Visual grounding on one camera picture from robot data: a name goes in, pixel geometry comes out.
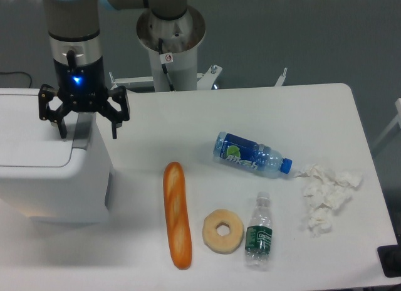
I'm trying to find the orange baguette bread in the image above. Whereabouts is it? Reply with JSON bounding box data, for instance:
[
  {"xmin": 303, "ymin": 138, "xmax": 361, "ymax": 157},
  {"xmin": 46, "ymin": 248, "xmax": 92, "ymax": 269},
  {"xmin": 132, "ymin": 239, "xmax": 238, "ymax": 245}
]
[{"xmin": 163, "ymin": 162, "xmax": 192, "ymax": 270}]

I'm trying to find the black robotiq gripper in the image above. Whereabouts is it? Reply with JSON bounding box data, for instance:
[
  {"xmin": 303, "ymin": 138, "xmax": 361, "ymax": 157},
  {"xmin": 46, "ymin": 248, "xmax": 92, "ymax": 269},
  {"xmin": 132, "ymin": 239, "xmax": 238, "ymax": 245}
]
[{"xmin": 38, "ymin": 57, "xmax": 130, "ymax": 139}]

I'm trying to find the black cable on pedestal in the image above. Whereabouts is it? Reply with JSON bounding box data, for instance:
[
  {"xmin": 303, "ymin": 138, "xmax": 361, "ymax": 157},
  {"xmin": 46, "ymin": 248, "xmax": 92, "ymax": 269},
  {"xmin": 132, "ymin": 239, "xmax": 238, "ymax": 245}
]
[{"xmin": 158, "ymin": 38, "xmax": 175, "ymax": 92}]

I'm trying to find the beige donut ring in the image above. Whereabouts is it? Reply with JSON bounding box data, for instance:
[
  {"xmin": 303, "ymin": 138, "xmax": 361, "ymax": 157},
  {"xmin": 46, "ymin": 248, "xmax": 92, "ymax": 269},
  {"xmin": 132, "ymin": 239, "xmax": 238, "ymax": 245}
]
[{"xmin": 202, "ymin": 208, "xmax": 244, "ymax": 255}]

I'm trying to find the black cable on floor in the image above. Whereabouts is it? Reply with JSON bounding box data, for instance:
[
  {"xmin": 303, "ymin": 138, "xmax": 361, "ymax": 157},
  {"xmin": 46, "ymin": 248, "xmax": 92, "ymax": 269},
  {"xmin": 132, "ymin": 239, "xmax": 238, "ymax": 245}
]
[{"xmin": 0, "ymin": 71, "xmax": 33, "ymax": 88}]

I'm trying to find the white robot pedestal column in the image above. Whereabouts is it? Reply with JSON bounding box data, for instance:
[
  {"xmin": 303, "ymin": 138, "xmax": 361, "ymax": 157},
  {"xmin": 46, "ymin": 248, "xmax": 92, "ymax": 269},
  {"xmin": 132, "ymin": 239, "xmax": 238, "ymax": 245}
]
[{"xmin": 137, "ymin": 6, "xmax": 206, "ymax": 91}]

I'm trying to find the blue label drink bottle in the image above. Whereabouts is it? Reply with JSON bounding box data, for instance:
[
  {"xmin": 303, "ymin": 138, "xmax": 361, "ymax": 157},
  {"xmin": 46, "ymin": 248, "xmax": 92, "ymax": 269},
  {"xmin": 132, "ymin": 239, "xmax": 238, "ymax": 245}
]
[{"xmin": 213, "ymin": 132, "xmax": 293, "ymax": 177}]

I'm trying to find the white metal base frame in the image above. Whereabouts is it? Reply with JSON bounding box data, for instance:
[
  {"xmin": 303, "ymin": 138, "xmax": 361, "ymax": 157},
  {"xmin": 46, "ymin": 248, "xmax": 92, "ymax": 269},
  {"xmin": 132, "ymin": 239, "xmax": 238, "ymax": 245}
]
[{"xmin": 108, "ymin": 64, "xmax": 288, "ymax": 95}]

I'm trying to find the white frame at right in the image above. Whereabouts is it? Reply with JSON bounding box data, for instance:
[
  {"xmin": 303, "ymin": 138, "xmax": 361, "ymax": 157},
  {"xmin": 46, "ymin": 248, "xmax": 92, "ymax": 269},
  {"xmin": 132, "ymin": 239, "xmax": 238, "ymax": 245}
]
[{"xmin": 371, "ymin": 98, "xmax": 400, "ymax": 158}]

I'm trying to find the white trash can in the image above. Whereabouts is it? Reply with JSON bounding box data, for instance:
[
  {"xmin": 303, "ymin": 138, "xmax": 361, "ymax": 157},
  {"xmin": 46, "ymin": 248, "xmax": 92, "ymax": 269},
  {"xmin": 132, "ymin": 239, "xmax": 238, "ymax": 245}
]
[{"xmin": 1, "ymin": 88, "xmax": 114, "ymax": 223}]

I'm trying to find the crumpled white tissue paper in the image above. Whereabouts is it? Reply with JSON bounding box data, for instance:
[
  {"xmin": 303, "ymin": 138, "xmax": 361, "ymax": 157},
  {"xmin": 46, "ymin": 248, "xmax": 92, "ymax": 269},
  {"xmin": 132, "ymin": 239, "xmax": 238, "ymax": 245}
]
[{"xmin": 294, "ymin": 164, "xmax": 363, "ymax": 238}]

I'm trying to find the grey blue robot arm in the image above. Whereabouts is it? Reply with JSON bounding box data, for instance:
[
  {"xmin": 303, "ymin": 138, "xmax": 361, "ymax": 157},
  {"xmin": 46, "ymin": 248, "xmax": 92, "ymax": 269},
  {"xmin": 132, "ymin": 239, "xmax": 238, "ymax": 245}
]
[{"xmin": 38, "ymin": 0, "xmax": 187, "ymax": 139}]

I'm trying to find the green label water bottle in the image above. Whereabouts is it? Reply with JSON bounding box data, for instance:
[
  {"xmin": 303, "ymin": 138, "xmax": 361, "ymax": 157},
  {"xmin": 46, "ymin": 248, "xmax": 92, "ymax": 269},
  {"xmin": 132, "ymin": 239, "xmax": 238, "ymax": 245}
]
[{"xmin": 244, "ymin": 192, "xmax": 273, "ymax": 270}]

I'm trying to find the black device at edge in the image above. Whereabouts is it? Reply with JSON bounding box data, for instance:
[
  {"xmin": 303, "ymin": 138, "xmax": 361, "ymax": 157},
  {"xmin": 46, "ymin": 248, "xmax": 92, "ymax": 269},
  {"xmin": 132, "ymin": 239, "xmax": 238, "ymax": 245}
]
[{"xmin": 377, "ymin": 245, "xmax": 400, "ymax": 278}]

